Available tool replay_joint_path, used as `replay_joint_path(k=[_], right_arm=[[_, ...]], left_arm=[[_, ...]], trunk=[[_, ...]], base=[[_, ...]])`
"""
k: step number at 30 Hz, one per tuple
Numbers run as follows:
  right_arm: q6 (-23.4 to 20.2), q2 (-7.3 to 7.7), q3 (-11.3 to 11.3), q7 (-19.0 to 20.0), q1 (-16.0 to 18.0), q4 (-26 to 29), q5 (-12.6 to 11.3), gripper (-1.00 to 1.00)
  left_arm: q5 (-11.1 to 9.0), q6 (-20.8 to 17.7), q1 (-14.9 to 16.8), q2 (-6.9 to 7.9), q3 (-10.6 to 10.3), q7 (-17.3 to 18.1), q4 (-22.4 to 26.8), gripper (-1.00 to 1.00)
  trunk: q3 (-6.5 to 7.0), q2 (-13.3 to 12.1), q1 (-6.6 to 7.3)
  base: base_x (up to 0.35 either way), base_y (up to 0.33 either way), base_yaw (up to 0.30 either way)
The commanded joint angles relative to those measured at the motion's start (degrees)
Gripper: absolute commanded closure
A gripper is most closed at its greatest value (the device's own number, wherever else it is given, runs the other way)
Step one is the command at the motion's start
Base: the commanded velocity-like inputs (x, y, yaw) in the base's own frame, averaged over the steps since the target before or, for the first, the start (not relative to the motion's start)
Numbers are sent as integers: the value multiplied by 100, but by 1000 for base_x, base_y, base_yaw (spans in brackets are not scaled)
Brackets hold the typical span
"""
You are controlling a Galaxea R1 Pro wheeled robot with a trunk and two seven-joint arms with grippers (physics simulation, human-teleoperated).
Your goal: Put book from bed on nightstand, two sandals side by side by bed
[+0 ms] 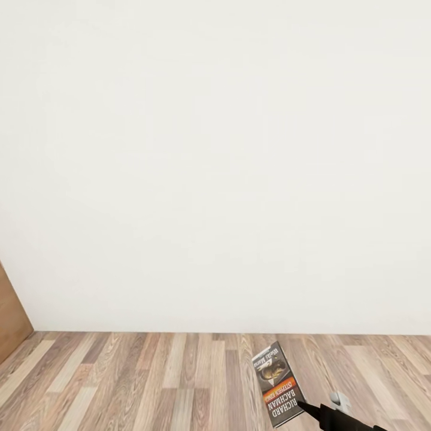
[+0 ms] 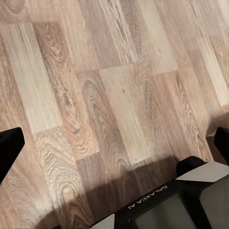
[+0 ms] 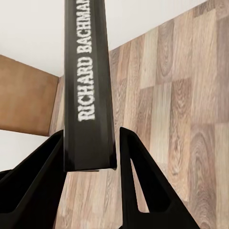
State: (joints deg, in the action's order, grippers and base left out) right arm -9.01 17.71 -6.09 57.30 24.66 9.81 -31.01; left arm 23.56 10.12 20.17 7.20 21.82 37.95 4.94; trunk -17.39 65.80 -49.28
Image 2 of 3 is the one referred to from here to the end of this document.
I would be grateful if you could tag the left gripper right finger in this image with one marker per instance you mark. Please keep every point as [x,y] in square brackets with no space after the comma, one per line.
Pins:
[221,141]

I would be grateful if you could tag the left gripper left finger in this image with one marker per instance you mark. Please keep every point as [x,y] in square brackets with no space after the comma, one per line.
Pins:
[11,143]

